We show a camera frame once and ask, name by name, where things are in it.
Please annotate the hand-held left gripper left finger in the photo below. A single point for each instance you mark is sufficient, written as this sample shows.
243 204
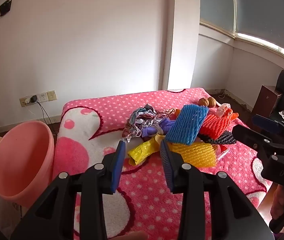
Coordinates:
118 165

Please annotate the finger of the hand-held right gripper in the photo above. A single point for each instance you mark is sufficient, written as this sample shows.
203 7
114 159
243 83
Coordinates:
247 136
265 123

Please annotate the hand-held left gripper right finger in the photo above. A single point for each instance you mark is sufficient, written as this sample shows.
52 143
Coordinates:
167 165

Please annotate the black foam fruit net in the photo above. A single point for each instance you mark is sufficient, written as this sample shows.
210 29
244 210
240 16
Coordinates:
224 137

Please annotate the yellow plastic bag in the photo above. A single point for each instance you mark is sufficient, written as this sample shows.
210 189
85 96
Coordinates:
139 152

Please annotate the clear red-printed plastic wrapper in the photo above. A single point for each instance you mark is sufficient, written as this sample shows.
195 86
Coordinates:
222 152

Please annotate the yellow foam fruit net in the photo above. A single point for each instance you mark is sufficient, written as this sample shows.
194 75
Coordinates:
197 155

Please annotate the orange foam fruit net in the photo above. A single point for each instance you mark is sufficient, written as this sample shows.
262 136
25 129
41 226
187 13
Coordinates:
214 126

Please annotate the pink white plastic wrapper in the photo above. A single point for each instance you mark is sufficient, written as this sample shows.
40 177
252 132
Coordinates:
223 110

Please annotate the purple cloth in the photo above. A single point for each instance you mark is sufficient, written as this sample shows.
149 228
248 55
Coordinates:
162 127

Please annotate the blue foam fruit net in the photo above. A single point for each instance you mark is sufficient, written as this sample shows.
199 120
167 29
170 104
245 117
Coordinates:
187 125

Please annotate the printed wrapper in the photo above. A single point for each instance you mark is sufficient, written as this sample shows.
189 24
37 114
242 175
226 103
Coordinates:
142 118

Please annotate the pink plastic bucket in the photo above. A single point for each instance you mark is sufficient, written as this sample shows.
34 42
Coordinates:
19 155

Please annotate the person's right hand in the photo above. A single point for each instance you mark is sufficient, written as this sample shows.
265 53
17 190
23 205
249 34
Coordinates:
279 197

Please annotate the brown box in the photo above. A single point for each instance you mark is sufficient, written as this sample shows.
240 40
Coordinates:
264 100

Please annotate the pink polka-dot printed blanket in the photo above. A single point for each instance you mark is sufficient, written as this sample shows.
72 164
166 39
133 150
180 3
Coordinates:
142 105

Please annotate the black charger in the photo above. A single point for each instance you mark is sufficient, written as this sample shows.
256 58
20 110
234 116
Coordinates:
34 98

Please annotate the white charger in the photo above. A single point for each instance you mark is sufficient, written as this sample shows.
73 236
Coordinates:
27 101

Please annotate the window with frosted panes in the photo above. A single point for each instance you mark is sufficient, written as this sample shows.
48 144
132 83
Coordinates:
217 2

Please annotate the beige wall socket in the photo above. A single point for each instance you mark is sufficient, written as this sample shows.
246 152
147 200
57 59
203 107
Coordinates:
22 102
51 95

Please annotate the white wall socket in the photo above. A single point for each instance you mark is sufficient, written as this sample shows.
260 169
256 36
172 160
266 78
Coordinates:
33 96
42 96

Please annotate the black wall bracket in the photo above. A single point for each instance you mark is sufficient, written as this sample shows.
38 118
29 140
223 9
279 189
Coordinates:
5 7

